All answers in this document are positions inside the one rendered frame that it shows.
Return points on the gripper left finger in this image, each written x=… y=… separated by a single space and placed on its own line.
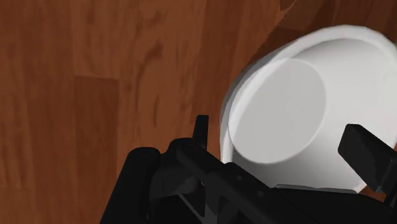
x=173 y=173

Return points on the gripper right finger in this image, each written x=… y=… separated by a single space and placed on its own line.
x=366 y=158

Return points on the white bowl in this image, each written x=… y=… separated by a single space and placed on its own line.
x=325 y=108

